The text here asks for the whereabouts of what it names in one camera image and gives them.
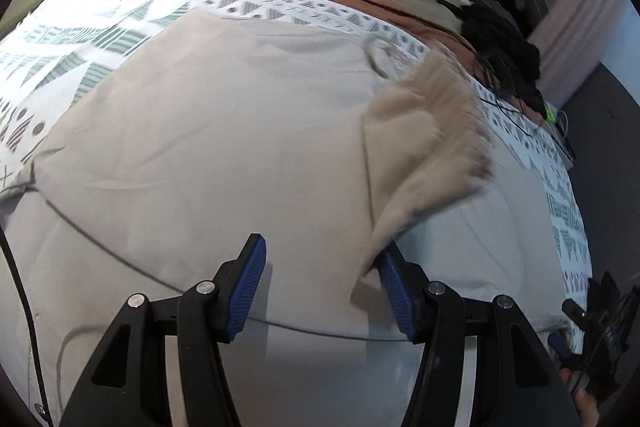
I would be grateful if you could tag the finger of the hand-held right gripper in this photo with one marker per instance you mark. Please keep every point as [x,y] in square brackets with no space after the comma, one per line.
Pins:
[556,343]

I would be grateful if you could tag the black clothes pile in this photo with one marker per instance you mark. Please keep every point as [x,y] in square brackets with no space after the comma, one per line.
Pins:
[500,42]

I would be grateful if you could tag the small green item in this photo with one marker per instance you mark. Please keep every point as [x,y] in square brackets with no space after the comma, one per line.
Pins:
[550,112]

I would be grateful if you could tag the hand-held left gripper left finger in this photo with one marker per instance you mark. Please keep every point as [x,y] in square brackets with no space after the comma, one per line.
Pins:
[245,287]

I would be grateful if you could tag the pink curtain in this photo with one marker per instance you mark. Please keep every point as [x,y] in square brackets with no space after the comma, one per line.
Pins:
[585,7]

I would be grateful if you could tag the white patterned blanket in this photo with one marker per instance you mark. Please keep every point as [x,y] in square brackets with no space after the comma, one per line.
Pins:
[100,7]

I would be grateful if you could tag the person's right hand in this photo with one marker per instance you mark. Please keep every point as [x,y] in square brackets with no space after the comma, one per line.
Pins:
[585,409]

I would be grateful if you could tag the white nightstand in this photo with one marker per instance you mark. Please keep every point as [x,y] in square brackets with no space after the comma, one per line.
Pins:
[562,132]

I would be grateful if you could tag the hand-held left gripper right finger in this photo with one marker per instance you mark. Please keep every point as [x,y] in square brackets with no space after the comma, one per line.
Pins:
[397,292]

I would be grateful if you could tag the beige hooded jacket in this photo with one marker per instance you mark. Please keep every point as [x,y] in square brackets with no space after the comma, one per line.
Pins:
[200,147]

